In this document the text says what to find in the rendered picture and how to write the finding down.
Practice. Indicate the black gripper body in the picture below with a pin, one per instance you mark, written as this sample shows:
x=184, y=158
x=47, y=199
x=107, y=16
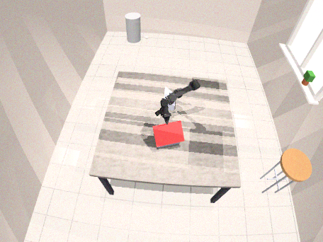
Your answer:
x=166, y=112

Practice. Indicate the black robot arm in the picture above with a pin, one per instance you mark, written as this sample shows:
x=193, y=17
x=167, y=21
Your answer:
x=170, y=99

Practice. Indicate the red box lid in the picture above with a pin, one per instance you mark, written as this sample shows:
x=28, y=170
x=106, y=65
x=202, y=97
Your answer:
x=170, y=133

